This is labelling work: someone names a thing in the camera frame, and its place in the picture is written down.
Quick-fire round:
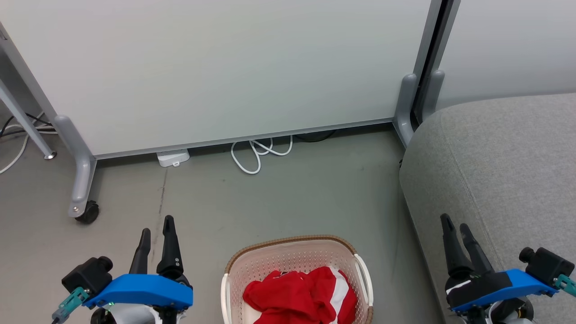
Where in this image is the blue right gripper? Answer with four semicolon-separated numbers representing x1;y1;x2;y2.
440;213;558;324

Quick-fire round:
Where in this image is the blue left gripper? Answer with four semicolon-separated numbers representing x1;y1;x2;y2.
83;215;194;324

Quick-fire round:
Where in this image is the red jersey black white print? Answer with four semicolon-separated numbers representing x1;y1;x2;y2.
243;270;316;324

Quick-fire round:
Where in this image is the grey fabric sofa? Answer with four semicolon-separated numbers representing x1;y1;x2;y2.
399;93;576;324

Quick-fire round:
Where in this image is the grey partition panel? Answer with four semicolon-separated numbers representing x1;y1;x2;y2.
434;0;576;111

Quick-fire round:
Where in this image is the black caster wheel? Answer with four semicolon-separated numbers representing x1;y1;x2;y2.
74;200;100;224

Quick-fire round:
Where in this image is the white power strip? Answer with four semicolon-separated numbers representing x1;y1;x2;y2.
156;149;190;168

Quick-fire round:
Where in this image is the grey partition foot with caster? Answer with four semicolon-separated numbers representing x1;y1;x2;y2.
54;115;98;219

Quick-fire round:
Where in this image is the beige plastic laundry basket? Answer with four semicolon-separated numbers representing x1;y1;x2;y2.
220;234;374;324

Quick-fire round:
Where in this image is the grey metal table leg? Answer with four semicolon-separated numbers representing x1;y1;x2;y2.
0;79;58;161

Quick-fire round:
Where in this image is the large white partition panel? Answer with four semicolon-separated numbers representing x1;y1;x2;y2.
0;0;444;161

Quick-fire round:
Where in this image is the teal left camera connector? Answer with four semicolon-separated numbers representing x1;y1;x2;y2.
52;287;90;324

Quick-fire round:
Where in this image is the teal camera connector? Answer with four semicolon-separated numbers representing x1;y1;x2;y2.
52;287;90;324
553;274;576;297

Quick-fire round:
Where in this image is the teal right camera connector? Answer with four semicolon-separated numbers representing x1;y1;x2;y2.
553;274;576;297

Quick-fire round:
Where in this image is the white looped cable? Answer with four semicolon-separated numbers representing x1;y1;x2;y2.
231;135;294;175

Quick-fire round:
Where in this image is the white cable under table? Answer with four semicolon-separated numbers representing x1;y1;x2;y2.
0;112;57;175

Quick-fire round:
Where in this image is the black cable under table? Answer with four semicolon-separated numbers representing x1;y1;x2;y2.
0;112;54;138

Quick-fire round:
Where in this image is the black floor cable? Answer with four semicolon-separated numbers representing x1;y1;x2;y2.
292;130;337;143

